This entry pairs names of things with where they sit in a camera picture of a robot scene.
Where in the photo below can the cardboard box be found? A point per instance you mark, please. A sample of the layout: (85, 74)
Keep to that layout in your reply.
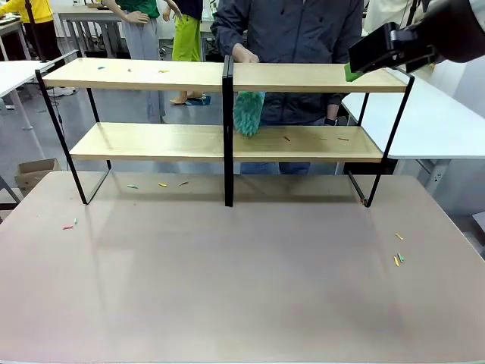
(36, 170)

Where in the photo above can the person's left forearm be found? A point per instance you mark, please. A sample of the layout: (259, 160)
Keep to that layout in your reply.
(348, 41)

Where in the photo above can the mannequin green top grey trousers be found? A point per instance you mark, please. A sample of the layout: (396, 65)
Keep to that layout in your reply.
(144, 38)

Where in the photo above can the white sneaker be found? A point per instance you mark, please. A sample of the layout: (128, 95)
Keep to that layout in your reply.
(62, 91)

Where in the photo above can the person in grey jacket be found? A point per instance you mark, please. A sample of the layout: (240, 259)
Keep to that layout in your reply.
(295, 30)

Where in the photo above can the teal floor mat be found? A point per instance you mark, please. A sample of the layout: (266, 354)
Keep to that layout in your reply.
(199, 101)

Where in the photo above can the mannequin lime green trousers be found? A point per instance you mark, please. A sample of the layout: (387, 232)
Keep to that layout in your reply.
(186, 38)

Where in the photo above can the black tripod pole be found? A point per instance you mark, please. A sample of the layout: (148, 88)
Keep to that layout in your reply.
(415, 9)

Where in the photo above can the wooden shelf unit black frame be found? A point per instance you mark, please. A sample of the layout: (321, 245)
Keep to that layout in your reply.
(113, 78)
(303, 77)

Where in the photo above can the person's right hand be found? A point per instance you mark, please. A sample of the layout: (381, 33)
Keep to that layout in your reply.
(245, 55)

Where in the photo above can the person's left hand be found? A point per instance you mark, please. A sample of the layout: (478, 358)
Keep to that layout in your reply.
(332, 112)

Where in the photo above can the grey metal table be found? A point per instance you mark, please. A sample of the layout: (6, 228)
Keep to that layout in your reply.
(87, 15)

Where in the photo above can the large white table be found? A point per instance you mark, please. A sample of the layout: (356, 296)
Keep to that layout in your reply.
(435, 121)

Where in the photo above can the white background desk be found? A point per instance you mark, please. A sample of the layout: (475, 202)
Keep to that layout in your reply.
(9, 27)

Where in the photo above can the person's right forearm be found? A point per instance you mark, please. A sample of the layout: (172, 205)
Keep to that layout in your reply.
(227, 34)

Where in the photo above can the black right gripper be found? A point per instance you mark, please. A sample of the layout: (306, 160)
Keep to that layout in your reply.
(458, 30)

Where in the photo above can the person in yellow top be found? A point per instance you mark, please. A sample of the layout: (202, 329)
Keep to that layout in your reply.
(34, 11)

